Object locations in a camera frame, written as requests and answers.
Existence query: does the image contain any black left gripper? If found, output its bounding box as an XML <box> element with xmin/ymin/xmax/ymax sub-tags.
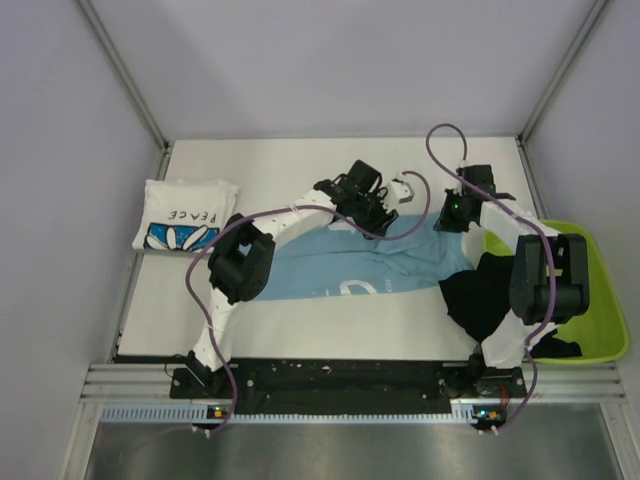
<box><xmin>350</xmin><ymin>187</ymin><xmax>397</xmax><ymax>240</ymax></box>

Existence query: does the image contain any light blue t shirt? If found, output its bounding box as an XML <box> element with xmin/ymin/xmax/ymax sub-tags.
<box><xmin>257</xmin><ymin>213</ymin><xmax>472</xmax><ymax>301</ymax></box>

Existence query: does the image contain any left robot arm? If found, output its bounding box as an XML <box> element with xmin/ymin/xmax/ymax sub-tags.
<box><xmin>185</xmin><ymin>160</ymin><xmax>413</xmax><ymax>397</ymax></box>

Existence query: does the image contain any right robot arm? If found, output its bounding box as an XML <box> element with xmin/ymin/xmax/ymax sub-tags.
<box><xmin>435</xmin><ymin>165</ymin><xmax>590</xmax><ymax>396</ymax></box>

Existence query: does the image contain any black t shirt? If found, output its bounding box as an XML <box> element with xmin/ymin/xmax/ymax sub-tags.
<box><xmin>439</xmin><ymin>252</ymin><xmax>582</xmax><ymax>369</ymax></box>

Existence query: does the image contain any white folded printed t shirt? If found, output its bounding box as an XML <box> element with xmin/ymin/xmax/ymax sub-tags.
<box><xmin>132</xmin><ymin>179</ymin><xmax>240</xmax><ymax>253</ymax></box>

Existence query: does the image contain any green plastic bin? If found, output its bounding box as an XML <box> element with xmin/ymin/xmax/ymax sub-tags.
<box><xmin>483</xmin><ymin>220</ymin><xmax>629</xmax><ymax>364</ymax></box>

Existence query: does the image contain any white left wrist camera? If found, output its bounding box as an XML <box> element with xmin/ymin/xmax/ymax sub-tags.
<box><xmin>385</xmin><ymin>171</ymin><xmax>415</xmax><ymax>209</ymax></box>

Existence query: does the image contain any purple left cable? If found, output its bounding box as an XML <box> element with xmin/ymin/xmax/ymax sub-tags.
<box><xmin>185</xmin><ymin>170</ymin><xmax>433</xmax><ymax>434</ymax></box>

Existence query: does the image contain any purple cable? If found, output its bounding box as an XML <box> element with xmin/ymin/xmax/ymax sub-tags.
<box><xmin>425</xmin><ymin>123</ymin><xmax>557</xmax><ymax>432</ymax></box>
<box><xmin>185</xmin><ymin>170</ymin><xmax>433</xmax><ymax>434</ymax></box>

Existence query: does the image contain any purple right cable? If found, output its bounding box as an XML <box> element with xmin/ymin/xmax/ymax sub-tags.
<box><xmin>425</xmin><ymin>123</ymin><xmax>557</xmax><ymax>432</ymax></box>

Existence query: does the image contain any aluminium frame rail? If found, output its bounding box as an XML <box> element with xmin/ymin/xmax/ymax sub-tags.
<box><xmin>81</xmin><ymin>359</ymin><xmax>626</xmax><ymax>403</ymax></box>

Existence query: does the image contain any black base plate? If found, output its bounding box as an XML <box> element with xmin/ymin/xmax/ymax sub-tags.
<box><xmin>170</xmin><ymin>358</ymin><xmax>526</xmax><ymax>414</ymax></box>

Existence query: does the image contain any light blue cable duct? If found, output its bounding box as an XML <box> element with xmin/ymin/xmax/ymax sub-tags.
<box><xmin>100</xmin><ymin>404</ymin><xmax>502</xmax><ymax>426</ymax></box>

